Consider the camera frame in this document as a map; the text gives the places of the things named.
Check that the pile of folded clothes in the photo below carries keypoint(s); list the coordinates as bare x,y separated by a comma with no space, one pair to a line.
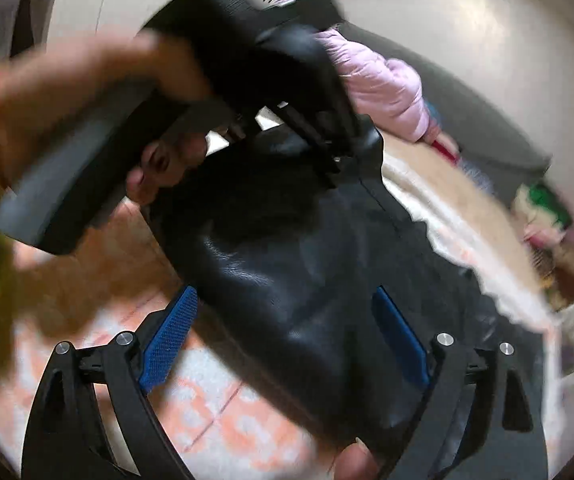
552,230

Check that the pink puffer jacket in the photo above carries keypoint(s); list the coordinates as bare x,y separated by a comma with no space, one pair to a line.
382,90

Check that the white floral blanket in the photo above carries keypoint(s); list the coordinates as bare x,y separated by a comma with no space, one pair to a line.
217,410

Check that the white wardrobe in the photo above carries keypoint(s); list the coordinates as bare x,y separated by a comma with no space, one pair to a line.
97,0

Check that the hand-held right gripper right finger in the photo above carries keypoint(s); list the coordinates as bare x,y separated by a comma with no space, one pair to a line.
399,335

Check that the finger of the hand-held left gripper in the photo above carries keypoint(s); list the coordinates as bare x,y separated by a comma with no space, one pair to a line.
312,150
344,110

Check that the person's left forearm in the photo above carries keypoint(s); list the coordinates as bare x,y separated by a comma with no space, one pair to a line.
37,105

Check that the black leather jacket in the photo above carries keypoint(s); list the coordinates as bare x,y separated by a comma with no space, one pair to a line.
292,270

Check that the grey cushion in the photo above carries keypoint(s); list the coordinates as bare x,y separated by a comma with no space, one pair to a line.
487,160

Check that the red cloth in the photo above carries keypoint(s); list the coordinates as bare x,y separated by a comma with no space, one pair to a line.
444,149

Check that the person's left hand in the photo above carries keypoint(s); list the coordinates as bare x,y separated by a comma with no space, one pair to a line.
132,65

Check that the person's right hand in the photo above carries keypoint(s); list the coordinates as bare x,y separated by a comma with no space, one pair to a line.
357,460

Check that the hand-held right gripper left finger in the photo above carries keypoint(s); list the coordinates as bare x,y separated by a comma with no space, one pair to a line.
172,335

